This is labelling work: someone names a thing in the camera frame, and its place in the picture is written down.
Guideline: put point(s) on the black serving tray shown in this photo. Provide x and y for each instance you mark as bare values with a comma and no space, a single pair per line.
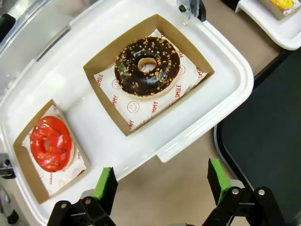
265,131

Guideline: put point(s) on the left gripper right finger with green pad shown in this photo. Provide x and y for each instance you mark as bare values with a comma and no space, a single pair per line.
219,179

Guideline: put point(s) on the white printed paper liner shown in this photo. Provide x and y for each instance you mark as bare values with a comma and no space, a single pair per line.
61,181
145,110

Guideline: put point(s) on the brown cardboard donut box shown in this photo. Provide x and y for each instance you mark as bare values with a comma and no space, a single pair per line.
23,160
277,14
162,26

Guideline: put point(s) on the red glazed donut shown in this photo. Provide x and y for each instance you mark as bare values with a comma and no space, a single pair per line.
58,141

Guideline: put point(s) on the chocolate donut with nut crumbs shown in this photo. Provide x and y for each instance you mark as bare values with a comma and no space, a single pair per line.
131,77

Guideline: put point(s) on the yellow glazed donut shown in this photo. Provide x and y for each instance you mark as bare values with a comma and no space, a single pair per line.
282,4

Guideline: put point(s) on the white display tray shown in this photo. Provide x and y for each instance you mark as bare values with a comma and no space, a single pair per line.
263,21
80,117

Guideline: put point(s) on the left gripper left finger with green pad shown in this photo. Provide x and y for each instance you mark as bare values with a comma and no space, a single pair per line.
103,186

